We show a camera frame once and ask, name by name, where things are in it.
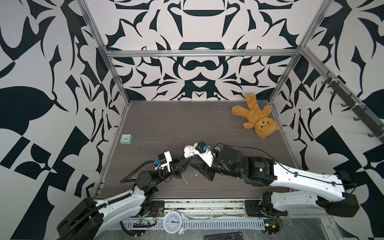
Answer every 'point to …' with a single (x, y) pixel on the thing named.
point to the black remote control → (238, 235)
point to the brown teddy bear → (257, 118)
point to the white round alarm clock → (175, 222)
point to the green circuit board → (271, 226)
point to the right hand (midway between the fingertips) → (192, 161)
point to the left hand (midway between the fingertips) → (190, 152)
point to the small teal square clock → (126, 139)
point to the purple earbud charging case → (218, 148)
